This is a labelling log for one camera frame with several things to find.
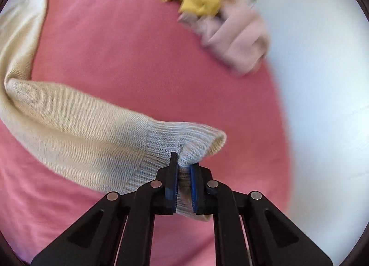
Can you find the pink bed sheet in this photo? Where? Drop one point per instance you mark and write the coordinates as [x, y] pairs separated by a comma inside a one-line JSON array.
[[129, 52]]

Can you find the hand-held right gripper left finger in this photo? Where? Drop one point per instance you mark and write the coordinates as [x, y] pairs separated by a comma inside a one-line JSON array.
[[173, 186]]

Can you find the cream knit sweater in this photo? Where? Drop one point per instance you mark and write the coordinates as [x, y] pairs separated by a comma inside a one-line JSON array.
[[72, 127]]

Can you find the light pink garment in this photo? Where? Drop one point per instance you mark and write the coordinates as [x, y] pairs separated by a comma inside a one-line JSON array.
[[233, 38]]

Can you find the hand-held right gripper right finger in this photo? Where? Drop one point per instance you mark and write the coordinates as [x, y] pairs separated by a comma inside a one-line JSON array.
[[193, 188]]

